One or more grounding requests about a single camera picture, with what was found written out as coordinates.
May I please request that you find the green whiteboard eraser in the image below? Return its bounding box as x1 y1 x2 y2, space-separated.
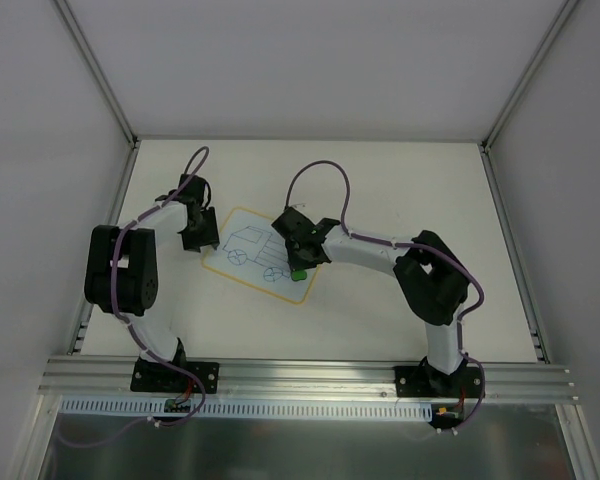
290 270 308 282

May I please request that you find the yellow-framed small whiteboard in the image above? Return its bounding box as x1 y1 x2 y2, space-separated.
202 207 317 305

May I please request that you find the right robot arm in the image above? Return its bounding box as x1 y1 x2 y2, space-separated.
272 207 469 397

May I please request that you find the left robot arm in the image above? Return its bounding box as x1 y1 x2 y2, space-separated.
84 174 219 395

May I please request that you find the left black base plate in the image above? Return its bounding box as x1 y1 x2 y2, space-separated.
130 358 220 395

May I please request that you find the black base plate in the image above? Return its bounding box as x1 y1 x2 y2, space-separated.
393 363 484 399
130 358 220 395

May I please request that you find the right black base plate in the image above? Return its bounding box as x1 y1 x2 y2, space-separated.
393 363 484 399

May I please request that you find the white slotted cable duct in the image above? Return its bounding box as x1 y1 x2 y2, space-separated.
59 396 433 423

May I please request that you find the aluminium mounting rail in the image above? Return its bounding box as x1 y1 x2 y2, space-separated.
38 355 581 405

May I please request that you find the right aluminium frame post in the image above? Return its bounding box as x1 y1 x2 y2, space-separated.
479 0 582 364

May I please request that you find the aluminium frame post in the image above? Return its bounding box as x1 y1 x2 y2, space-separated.
479 0 582 364
49 0 141 356

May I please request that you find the left aluminium frame post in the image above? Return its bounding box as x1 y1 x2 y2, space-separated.
49 0 141 356

